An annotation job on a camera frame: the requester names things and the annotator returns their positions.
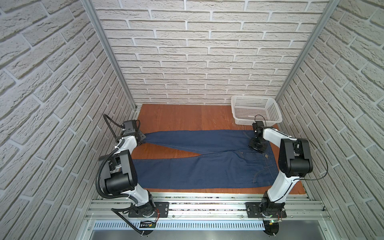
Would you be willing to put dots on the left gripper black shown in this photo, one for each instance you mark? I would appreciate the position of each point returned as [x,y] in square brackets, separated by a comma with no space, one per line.
[140,133]

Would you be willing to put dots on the left aluminium corner post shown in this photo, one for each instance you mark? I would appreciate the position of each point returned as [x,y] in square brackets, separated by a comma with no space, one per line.
[100,31]

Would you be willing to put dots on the white plastic laundry basket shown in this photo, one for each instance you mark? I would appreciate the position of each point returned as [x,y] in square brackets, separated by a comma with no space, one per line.
[247,109]

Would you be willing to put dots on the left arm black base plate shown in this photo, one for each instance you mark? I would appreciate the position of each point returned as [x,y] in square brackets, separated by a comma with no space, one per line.
[150,210]

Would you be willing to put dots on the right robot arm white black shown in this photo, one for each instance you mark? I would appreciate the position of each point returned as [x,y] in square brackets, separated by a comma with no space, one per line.
[294,162]

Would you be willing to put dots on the aluminium corner post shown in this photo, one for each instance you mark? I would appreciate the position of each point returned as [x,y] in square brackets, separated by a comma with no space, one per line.
[329,10]
[100,31]

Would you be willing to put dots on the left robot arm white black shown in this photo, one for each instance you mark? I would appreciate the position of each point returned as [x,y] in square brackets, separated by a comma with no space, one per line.
[117,176]

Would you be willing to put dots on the right aluminium corner post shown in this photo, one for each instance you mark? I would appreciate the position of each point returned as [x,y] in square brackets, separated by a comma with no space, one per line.
[329,10]

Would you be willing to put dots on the blue denim trousers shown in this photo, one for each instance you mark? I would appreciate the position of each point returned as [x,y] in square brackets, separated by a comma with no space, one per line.
[224,160]

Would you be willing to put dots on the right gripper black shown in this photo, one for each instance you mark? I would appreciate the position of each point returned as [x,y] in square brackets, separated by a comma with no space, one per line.
[261,150]

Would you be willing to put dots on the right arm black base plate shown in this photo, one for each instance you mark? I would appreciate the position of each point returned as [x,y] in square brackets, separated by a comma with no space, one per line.
[265,210]

